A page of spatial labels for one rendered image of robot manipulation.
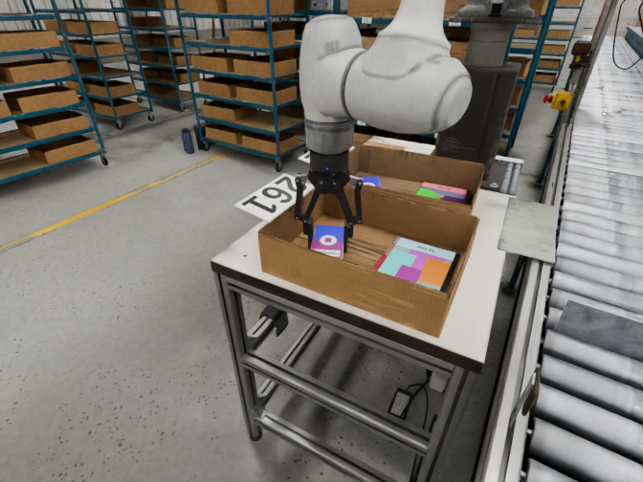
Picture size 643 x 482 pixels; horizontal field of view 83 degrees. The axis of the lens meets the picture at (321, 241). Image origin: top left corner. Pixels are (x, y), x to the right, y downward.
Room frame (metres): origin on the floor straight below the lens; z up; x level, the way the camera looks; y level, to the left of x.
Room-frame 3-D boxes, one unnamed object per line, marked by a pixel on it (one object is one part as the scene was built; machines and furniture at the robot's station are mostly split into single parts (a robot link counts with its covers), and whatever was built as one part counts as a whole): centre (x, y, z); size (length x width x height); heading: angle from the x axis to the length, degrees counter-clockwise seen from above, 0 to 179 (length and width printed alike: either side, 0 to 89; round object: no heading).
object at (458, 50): (2.39, -0.80, 0.99); 0.40 x 0.30 x 0.10; 55
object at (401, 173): (0.92, -0.23, 0.80); 0.38 x 0.28 x 0.10; 64
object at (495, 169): (1.16, -0.48, 0.91); 0.26 x 0.26 x 0.33; 62
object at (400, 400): (0.74, -0.28, 0.02); 0.15 x 0.06 x 0.03; 152
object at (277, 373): (0.95, -0.24, 0.36); 1.00 x 0.58 x 0.72; 152
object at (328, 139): (0.66, -0.01, 1.03); 0.09 x 0.09 x 0.06
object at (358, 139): (2.66, -0.39, 0.39); 0.40 x 0.30 x 0.10; 59
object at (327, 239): (0.67, -0.01, 0.77); 0.13 x 0.07 x 0.04; 173
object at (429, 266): (0.58, -0.19, 0.78); 0.19 x 0.14 x 0.02; 151
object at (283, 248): (0.64, -0.10, 0.80); 0.38 x 0.28 x 0.10; 61
